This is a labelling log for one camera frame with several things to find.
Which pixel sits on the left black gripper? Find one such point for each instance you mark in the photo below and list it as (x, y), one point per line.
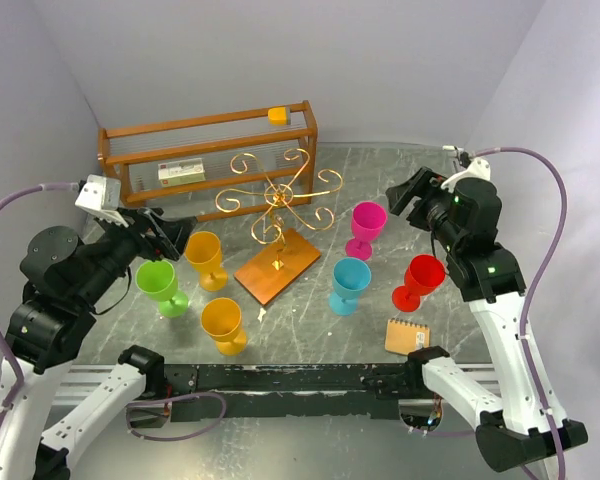
(147, 234)

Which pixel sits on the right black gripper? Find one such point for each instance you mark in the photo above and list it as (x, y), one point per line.
(419, 198)

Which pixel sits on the pink wine glass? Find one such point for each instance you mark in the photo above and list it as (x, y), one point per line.
(367, 223)

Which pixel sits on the red wine glass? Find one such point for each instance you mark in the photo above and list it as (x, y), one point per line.
(423, 276)

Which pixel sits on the blue wine glass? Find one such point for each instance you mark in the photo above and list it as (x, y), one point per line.
(351, 277)

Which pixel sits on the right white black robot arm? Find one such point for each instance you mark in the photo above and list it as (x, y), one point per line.
(525, 422)

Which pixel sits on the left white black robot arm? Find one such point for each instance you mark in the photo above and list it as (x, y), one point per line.
(66, 278)

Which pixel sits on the orange wine glass rear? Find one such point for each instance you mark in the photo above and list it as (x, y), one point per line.
(204, 253)

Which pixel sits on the orange wine glass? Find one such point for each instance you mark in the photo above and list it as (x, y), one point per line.
(204, 253)
(221, 319)

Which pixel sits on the green wine glass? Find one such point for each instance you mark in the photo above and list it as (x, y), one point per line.
(158, 281)

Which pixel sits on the wooden shelf rack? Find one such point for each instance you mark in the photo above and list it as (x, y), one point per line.
(238, 149)

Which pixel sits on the orange wine glass front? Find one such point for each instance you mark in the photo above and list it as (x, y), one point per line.
(221, 319)

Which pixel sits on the small white green box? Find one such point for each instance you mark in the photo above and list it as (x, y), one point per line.
(181, 172)

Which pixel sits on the brown spiral notepad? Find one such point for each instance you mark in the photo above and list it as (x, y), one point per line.
(403, 337)

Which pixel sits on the yellow grey block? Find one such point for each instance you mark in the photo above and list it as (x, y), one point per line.
(279, 116)

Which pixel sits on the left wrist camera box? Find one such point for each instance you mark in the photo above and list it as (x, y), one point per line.
(99, 193)

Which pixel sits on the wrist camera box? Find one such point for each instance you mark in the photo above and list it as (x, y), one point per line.
(467, 166)
(99, 193)

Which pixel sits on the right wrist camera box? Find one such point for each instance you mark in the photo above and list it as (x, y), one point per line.
(467, 166)

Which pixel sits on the gold wire wine glass rack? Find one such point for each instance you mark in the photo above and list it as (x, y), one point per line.
(285, 254)

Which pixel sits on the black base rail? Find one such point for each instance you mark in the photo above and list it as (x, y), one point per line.
(209, 391)

